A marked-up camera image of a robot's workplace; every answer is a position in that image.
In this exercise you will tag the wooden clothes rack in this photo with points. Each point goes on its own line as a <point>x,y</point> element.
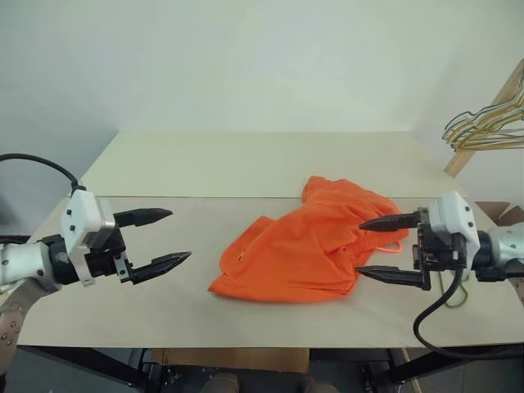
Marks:
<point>458,159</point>

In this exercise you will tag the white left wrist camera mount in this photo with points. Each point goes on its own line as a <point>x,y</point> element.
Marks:
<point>82,213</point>

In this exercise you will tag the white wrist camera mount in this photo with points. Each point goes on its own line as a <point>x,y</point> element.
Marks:
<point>82,213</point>
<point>454,213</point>

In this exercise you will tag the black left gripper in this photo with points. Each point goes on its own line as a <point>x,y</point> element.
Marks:
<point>104,258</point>

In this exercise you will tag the orange t-shirt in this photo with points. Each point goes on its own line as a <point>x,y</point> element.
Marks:
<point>294,254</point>

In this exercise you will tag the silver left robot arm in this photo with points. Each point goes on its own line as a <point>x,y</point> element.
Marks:
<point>20,256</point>

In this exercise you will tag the black table frame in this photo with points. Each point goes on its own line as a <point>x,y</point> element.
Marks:
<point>73,360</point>

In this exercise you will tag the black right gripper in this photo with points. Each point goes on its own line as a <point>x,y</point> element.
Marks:
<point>436,251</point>

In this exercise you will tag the thin wooden stick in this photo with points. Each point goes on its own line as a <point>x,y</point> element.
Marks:
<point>411,366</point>

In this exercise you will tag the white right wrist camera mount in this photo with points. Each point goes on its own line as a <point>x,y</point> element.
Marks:
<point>454,213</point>

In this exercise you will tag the cardboard sheet under table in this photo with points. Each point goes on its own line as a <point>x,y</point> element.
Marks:
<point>229,360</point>

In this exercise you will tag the brown cardboard box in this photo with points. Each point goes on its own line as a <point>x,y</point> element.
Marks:
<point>501,213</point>

